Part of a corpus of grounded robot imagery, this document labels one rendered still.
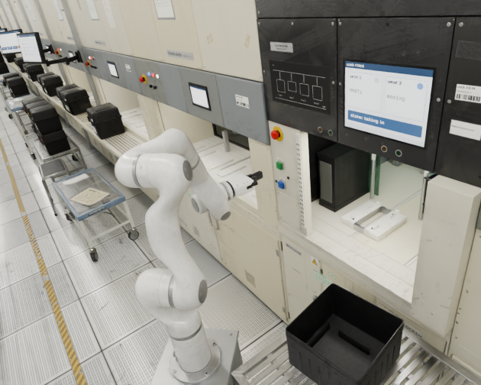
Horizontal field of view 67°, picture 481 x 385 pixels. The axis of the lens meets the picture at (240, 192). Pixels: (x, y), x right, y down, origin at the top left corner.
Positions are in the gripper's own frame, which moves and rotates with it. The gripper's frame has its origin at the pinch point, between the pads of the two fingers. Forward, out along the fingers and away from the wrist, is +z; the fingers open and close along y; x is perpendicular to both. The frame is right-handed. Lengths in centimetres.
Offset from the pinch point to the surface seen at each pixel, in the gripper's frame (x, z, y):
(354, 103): 35, 12, 41
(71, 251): -120, -77, -205
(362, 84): 42, 12, 44
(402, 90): 42, 12, 57
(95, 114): -15, -10, -234
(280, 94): 32.9, 12.4, 4.7
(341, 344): -43, -13, 58
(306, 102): 31.9, 12.4, 19.1
